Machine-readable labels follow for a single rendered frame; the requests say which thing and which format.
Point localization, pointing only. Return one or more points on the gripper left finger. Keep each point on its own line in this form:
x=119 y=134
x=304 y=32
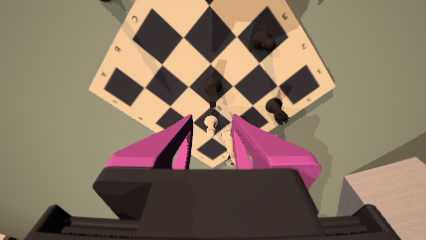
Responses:
x=158 y=150

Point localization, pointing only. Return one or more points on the tan and black chessboard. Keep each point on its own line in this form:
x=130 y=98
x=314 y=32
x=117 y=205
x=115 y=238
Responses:
x=165 y=50

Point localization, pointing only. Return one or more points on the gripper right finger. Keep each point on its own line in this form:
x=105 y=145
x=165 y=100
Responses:
x=269 y=151

